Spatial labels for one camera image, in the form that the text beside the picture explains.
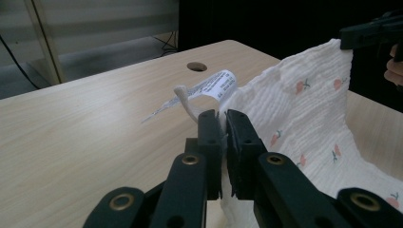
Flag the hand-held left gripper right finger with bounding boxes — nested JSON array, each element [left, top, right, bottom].
[[225, 108, 269, 201]]

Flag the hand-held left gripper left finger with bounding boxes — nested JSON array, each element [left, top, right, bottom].
[[184, 108, 223, 201]]

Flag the white cloth with pink prints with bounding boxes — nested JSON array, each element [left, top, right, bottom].
[[141, 38, 403, 228]]

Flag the dark curtain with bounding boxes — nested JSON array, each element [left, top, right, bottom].
[[178, 0, 403, 113]]

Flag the black table cable grommet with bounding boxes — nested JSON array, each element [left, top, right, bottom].
[[185, 61, 208, 73]]

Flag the black floor cables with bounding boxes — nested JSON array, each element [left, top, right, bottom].
[[151, 30, 179, 59]]

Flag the beige vertical wall strip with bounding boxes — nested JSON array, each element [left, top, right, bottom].
[[24, 0, 67, 86]]

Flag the long black wall cable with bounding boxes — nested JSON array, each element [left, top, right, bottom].
[[0, 33, 42, 90]]

